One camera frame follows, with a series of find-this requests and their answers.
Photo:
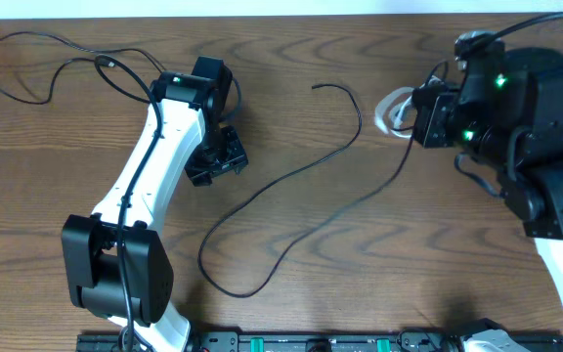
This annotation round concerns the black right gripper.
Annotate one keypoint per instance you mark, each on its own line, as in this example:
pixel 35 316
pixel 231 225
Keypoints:
pixel 431 112

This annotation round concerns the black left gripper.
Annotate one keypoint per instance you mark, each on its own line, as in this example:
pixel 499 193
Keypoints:
pixel 237 156

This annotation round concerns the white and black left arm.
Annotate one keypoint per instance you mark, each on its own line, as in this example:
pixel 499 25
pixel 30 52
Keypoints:
pixel 116 266

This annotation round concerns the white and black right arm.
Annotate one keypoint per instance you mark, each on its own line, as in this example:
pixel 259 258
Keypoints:
pixel 507 113

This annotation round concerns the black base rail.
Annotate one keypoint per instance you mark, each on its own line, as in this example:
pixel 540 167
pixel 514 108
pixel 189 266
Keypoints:
pixel 483 335

